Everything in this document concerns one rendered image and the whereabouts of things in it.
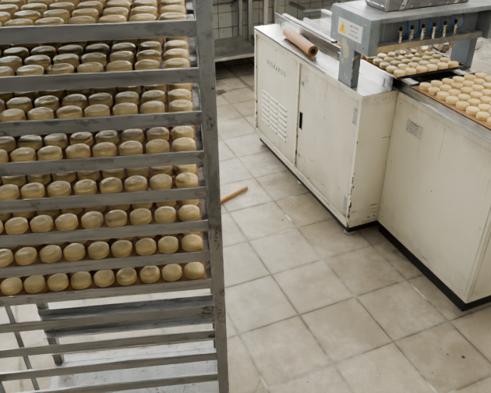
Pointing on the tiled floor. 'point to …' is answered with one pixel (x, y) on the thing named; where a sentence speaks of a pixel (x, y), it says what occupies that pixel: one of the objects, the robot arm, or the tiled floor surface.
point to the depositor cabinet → (324, 126)
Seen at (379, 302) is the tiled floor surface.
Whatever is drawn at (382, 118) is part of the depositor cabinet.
